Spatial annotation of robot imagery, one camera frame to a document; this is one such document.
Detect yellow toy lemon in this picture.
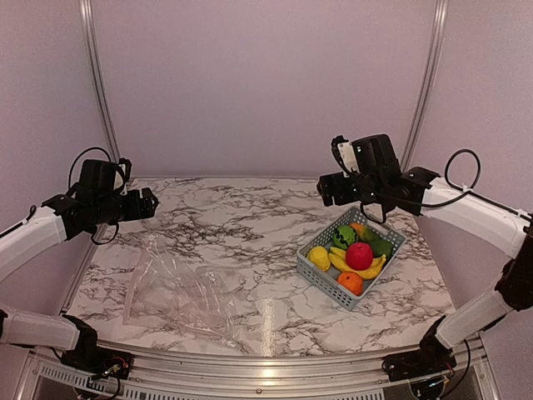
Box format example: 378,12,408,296
306,246,331,272

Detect front aluminium rail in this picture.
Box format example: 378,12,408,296
24,332,488,400

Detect right aluminium frame post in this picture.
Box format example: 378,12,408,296
401,0,450,171

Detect aluminium frame post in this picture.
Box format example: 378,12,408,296
79,0,121,161
401,0,450,171

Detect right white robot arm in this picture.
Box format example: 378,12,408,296
317,134,532,373

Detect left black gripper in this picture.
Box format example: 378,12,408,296
92,187,157,224

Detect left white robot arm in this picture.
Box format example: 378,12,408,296
1,158,159,371

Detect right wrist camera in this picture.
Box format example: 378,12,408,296
331,135,357,176

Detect red toy apple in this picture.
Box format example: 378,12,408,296
346,242,373,271

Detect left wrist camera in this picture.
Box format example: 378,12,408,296
114,157,132,194

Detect dark green toy avocado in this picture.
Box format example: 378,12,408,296
369,239,394,260

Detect clear zip top bag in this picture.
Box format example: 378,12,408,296
122,234,238,347

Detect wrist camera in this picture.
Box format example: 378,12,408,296
331,135,357,176
114,157,132,194

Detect orange toy orange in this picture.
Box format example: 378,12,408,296
337,272,364,296

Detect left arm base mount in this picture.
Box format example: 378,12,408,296
60,347,133,380

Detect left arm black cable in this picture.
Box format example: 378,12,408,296
67,146,120,246

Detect orange green toy mango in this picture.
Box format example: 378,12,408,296
350,222,381,243

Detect grey plastic basket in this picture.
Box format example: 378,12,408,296
296,207,406,311

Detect left aluminium frame post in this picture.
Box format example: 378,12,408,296
79,0,121,161

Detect green toy watermelon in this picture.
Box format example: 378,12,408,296
332,225,358,250

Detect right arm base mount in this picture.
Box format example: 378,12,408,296
381,348,456,382

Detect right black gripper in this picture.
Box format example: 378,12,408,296
317,171,385,206

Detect yellow toy banana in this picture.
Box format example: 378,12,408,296
328,247,387,280

